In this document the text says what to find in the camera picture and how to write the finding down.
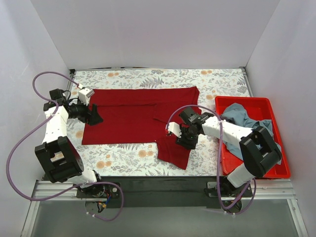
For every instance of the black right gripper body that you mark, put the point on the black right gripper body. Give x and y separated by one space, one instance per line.
185 141

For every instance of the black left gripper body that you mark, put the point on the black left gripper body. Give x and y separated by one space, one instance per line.
91 114

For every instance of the red t-shirt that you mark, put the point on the red t-shirt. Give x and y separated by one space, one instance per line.
140 116

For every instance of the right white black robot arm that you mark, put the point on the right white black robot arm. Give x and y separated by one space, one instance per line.
213 126

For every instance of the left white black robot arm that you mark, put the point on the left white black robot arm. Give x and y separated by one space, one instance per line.
58 157

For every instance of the grey-blue t-shirt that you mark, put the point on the grey-blue t-shirt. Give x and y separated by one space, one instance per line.
237 114

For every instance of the floral patterned table mat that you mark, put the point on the floral patterned table mat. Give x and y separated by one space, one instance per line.
142 159

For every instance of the red plastic bin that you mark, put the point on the red plastic bin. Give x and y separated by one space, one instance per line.
261 153

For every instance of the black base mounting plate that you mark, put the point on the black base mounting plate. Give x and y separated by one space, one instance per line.
167 191

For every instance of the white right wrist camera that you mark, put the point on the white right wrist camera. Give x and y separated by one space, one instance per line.
173 128

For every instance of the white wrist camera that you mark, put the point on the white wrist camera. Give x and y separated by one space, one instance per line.
173 128
85 94

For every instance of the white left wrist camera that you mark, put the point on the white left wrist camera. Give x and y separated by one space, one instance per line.
85 94

